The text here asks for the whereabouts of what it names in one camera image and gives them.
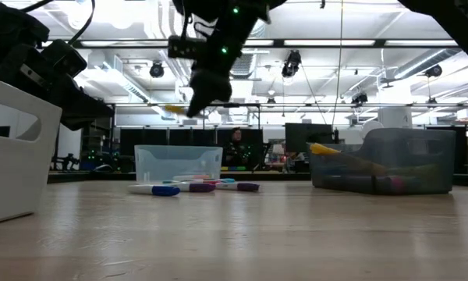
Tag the black monitor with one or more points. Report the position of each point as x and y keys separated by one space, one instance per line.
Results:
x=308 y=136

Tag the white plastic bin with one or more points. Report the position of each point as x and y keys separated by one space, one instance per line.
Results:
x=8 y=168

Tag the black ceiling camera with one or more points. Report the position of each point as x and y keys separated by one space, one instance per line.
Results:
x=433 y=71
x=359 y=99
x=291 y=64
x=157 y=70

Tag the small white marker purple cap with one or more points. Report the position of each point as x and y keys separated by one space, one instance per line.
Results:
x=201 y=187
x=242 y=187

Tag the small white marker orange cap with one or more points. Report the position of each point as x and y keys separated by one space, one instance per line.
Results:
x=191 y=177

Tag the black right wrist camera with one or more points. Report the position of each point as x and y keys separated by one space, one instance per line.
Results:
x=183 y=47

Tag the small white marker pink cap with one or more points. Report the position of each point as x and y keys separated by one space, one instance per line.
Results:
x=208 y=182

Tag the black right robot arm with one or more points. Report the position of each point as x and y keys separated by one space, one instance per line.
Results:
x=452 y=23

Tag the clear plastic bin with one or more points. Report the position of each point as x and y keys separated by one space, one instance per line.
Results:
x=160 y=160

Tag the white round pillar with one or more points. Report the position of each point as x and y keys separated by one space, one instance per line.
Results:
x=394 y=117

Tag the small white marker dark-blue cap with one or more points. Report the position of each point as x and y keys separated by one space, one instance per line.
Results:
x=160 y=190

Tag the person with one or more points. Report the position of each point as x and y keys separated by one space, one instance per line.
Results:
x=236 y=150

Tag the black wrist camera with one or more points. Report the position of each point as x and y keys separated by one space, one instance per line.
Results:
x=64 y=58
x=183 y=47

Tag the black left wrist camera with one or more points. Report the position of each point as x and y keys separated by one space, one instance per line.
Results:
x=64 y=58

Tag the black metal table rig frame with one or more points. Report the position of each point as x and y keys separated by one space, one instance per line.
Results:
x=281 y=176

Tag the small white marker yellow cap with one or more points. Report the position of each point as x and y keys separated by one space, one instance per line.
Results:
x=175 y=109

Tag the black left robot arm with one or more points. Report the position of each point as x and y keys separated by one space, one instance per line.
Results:
x=8 y=27

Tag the black overhead light bar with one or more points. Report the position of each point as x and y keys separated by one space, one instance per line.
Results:
x=277 y=43

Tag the dark grey plastic bin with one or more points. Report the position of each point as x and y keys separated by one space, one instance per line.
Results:
x=413 y=148

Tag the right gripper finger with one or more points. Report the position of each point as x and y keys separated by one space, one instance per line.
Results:
x=201 y=91
x=221 y=87

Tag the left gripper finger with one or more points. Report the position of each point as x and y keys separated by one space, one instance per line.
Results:
x=84 y=111

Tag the small white marker light-blue cap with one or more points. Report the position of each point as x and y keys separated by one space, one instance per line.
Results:
x=228 y=180
x=173 y=181

